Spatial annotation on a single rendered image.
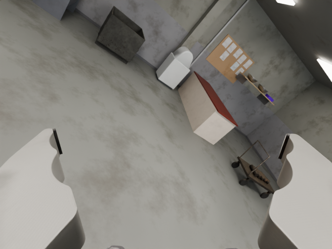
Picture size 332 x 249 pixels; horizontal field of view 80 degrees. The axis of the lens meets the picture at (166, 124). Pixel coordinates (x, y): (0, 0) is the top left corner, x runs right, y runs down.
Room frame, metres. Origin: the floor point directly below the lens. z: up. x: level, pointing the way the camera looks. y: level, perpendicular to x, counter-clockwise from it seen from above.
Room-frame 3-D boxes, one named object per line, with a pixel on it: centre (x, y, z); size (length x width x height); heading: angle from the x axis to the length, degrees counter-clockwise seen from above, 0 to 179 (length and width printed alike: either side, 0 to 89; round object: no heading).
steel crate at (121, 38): (5.22, 2.52, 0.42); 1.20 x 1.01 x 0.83; 30
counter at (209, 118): (6.14, -0.40, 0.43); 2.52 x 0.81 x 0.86; 30
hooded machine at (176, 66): (6.43, 1.03, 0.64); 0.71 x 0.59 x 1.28; 120
